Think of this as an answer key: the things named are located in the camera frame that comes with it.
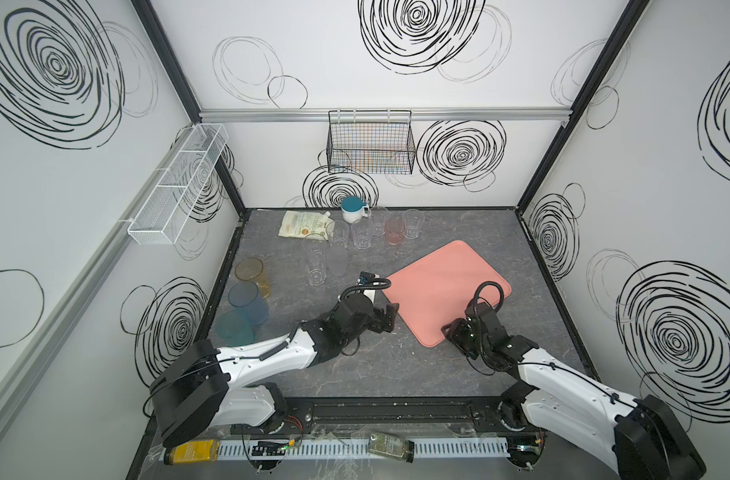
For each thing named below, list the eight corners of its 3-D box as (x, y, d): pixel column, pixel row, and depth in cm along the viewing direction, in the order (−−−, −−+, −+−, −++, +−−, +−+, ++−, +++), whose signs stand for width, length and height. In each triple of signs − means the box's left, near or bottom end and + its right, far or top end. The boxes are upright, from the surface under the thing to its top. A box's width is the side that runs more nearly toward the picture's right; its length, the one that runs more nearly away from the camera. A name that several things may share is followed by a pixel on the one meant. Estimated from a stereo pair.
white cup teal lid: (348, 226, 116) (347, 215, 111) (336, 204, 124) (334, 193, 119) (369, 219, 119) (369, 208, 114) (356, 198, 127) (356, 187, 122)
